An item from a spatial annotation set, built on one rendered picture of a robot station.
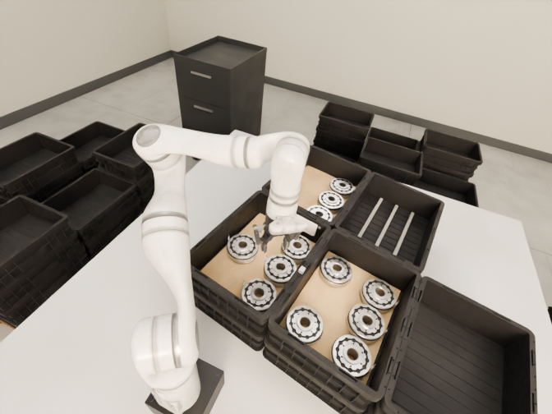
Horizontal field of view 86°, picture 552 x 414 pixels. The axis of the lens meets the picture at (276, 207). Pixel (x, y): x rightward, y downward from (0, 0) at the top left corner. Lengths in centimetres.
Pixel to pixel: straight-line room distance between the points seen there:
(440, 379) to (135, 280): 96
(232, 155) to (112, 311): 69
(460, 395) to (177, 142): 92
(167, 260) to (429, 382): 72
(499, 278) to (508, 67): 287
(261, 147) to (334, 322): 55
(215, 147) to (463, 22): 347
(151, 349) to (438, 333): 79
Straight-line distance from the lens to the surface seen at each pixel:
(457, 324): 110
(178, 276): 58
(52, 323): 116
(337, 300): 96
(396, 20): 388
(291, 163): 58
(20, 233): 178
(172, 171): 74
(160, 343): 56
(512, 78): 410
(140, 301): 110
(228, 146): 63
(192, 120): 252
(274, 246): 103
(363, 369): 87
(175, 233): 61
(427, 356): 100
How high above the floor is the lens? 164
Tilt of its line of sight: 44 degrees down
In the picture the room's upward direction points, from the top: 9 degrees clockwise
